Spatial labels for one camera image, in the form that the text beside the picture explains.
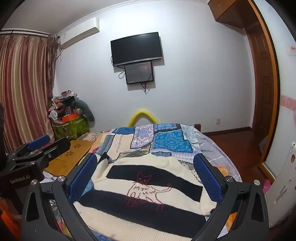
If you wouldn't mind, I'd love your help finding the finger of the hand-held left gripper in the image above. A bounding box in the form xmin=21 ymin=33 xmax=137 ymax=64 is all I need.
xmin=6 ymin=134 xmax=51 ymax=163
xmin=13 ymin=137 xmax=71 ymax=173

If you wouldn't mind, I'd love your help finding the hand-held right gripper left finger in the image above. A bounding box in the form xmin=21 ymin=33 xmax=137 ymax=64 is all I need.
xmin=21 ymin=153 xmax=99 ymax=241

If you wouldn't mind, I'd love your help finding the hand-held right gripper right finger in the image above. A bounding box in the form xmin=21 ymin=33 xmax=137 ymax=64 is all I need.
xmin=192 ymin=153 xmax=270 ymax=241

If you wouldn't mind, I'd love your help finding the cream black striped sweater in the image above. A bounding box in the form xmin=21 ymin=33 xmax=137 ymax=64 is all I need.
xmin=73 ymin=154 xmax=219 ymax=240

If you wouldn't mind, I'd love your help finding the wooden lap desk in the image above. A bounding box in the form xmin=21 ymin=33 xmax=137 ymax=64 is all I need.
xmin=44 ymin=140 xmax=93 ymax=176

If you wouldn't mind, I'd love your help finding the orange plush blanket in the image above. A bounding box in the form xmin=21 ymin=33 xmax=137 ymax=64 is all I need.
xmin=211 ymin=165 xmax=238 ymax=233

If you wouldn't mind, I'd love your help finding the green patterned cloth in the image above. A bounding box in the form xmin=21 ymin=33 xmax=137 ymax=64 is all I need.
xmin=51 ymin=116 xmax=90 ymax=141

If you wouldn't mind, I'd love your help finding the orange box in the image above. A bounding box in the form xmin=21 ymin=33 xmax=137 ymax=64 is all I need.
xmin=61 ymin=113 xmax=79 ymax=123

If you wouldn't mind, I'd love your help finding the grey bedsheet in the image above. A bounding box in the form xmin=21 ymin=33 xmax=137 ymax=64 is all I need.
xmin=194 ymin=126 xmax=242 ymax=183

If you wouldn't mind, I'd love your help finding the striped beige cloth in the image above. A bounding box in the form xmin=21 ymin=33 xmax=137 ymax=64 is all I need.
xmin=79 ymin=132 xmax=109 ymax=142

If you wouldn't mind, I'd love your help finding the pile of clutter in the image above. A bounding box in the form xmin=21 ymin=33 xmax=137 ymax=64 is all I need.
xmin=47 ymin=89 xmax=80 ymax=121

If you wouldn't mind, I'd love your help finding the orange cloth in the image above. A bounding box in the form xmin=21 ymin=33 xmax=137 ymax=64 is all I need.
xmin=0 ymin=197 xmax=22 ymax=241

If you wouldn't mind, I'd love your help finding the grey plush toy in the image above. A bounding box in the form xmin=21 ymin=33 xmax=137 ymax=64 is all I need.
xmin=74 ymin=98 xmax=95 ymax=122

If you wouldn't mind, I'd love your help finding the blue patchwork blanket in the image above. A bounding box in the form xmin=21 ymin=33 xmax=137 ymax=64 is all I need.
xmin=50 ymin=123 xmax=232 ymax=241

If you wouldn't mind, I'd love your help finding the pink slipper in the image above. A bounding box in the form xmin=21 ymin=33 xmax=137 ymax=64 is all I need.
xmin=262 ymin=179 xmax=272 ymax=195

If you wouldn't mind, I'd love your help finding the striped brown curtain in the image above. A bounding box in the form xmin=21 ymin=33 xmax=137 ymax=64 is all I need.
xmin=0 ymin=29 xmax=62 ymax=153

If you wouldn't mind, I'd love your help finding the pale plastic bag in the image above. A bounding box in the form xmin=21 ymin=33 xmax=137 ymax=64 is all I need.
xmin=258 ymin=136 xmax=269 ymax=154

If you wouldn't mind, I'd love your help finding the yellow foam tube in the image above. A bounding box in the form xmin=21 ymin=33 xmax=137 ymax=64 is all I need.
xmin=127 ymin=108 xmax=159 ymax=127

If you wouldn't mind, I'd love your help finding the wooden door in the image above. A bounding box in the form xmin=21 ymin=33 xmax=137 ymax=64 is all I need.
xmin=245 ymin=25 xmax=271 ymax=141

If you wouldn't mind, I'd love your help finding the small black monitor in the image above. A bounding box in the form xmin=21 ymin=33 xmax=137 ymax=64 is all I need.
xmin=124 ymin=61 xmax=154 ymax=85

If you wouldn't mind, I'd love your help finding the white air conditioner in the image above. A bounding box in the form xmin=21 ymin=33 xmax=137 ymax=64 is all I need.
xmin=57 ymin=17 xmax=100 ymax=49

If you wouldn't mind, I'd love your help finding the wooden overhead cabinet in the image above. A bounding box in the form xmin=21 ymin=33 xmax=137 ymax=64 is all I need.
xmin=208 ymin=0 xmax=255 ymax=29

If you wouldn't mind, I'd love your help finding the black wall television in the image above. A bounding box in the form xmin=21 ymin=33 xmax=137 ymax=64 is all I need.
xmin=110 ymin=32 xmax=163 ymax=67

